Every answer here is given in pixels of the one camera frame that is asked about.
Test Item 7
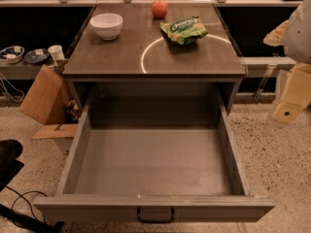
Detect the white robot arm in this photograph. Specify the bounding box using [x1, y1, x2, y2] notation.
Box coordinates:
[263, 0, 311, 123]

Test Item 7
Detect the grey low shelf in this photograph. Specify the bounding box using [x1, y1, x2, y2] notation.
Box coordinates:
[0, 59, 68, 81]

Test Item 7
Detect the grey cabinet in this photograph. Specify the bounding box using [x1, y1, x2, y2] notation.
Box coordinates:
[64, 3, 246, 109]

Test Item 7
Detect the green rice chip bag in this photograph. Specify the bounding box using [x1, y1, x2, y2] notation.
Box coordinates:
[160, 17, 208, 46]

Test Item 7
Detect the dark blue bowl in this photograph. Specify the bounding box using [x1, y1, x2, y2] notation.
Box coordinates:
[24, 49, 50, 65]

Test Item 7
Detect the white cup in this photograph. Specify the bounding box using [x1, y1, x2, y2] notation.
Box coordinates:
[48, 45, 64, 61]

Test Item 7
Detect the red apple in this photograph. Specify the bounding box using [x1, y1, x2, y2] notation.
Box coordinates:
[151, 0, 168, 18]

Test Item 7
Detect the black chair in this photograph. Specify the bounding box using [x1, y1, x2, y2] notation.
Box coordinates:
[0, 139, 23, 191]

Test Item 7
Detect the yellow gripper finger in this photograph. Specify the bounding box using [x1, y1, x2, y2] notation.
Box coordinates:
[272, 64, 311, 123]
[263, 20, 288, 47]

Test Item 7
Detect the white bowl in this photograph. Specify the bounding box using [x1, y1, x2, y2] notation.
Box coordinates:
[90, 13, 123, 40]

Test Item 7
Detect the blue patterned bowl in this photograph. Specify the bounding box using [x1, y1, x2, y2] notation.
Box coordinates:
[0, 46, 24, 64]

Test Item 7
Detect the brown cardboard box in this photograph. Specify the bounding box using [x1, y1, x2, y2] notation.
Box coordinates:
[19, 65, 78, 140]

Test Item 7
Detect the black drawer handle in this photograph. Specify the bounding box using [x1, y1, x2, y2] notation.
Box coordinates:
[136, 208, 175, 224]

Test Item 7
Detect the open grey top drawer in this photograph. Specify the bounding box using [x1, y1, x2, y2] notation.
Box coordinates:
[35, 93, 274, 222]

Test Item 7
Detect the black cable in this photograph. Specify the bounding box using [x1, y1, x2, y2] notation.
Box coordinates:
[0, 184, 50, 225]

